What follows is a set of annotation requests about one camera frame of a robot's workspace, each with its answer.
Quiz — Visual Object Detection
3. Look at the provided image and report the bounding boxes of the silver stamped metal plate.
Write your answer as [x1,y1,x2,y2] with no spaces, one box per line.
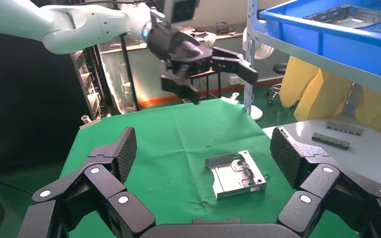
[204,150,268,201]
[303,4,381,29]

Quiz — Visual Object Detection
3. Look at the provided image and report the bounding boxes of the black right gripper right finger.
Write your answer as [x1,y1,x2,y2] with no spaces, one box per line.
[270,126,381,238]

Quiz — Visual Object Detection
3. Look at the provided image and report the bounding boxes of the white power strip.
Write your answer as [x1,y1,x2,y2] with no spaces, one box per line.
[228,75,245,86]

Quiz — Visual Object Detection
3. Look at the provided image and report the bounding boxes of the black stool chrome base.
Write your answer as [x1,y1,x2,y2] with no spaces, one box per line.
[264,61,289,107]

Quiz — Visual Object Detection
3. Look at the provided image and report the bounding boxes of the black partition panel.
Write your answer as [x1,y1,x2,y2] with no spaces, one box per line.
[0,29,91,174]

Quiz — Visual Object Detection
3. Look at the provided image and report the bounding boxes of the black floor cable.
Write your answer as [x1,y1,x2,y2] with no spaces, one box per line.
[0,172,34,196]

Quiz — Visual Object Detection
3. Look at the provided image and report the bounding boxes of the dark equipment rack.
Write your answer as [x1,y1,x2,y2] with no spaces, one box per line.
[70,44,108,121]

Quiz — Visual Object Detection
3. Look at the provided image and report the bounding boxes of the green table cloth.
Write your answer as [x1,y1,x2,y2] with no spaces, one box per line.
[59,98,359,238]

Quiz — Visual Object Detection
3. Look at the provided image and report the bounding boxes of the small gray metal rail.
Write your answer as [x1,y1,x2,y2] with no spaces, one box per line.
[325,120,365,137]
[311,132,351,151]

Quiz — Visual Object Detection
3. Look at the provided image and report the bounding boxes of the small black side table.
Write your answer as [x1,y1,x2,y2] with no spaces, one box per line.
[187,69,223,100]

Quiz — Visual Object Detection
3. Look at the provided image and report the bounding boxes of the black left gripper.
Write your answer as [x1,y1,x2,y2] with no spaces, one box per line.
[145,22,259,106]

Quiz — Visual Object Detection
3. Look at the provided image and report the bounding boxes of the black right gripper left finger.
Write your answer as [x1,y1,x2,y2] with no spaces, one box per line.
[17,127,157,238]

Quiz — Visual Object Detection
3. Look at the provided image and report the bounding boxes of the white standing fan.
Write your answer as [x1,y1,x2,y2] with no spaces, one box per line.
[242,26,275,122]

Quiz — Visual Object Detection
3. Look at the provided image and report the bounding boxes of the yellow cloth cover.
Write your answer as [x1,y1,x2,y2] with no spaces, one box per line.
[279,55,381,133]

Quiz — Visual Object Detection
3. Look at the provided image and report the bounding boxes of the white metal shelf rack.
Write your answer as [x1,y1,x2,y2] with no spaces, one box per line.
[243,0,381,195]

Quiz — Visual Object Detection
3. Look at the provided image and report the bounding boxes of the blue plastic bin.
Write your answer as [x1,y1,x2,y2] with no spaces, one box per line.
[259,0,381,83]

